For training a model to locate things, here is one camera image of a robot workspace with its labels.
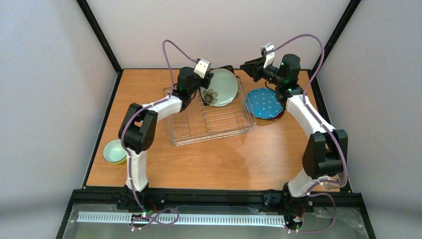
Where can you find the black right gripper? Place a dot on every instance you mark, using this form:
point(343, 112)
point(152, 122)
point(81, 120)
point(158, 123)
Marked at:
point(259, 68)

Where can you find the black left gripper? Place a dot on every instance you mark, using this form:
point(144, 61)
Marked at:
point(208, 78)

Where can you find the light green round plate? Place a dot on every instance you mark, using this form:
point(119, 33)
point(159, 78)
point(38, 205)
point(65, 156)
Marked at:
point(222, 90)

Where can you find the blue polka dot plate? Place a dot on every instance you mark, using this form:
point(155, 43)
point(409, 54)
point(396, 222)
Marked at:
point(262, 102)

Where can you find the wire metal dish rack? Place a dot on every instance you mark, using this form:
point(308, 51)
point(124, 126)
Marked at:
point(200, 122)

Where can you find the black floral square plate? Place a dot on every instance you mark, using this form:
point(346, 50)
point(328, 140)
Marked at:
point(227, 67)

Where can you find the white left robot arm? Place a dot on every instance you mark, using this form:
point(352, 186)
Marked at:
point(138, 128)

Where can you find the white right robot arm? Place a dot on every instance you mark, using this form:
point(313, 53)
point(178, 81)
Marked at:
point(324, 158)

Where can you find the dark red plate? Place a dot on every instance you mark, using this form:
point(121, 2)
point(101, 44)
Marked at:
point(274, 117)

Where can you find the green yellow small bowl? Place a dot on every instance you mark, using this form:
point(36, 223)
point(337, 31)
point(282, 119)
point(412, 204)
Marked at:
point(114, 153)

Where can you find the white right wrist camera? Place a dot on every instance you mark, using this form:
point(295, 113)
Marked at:
point(267, 51)

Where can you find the black frame post right rear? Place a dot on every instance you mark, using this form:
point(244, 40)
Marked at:
point(338, 30)

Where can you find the black frame post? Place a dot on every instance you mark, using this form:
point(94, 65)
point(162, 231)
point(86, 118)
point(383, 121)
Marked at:
point(96, 28)
point(338, 30)

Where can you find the black frame post left rear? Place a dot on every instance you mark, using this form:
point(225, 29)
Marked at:
point(96, 28)

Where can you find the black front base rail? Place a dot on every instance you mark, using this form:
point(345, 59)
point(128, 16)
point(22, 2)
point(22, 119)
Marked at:
point(273, 201)

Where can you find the white slotted cable duct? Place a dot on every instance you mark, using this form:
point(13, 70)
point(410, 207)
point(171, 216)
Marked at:
point(182, 219)

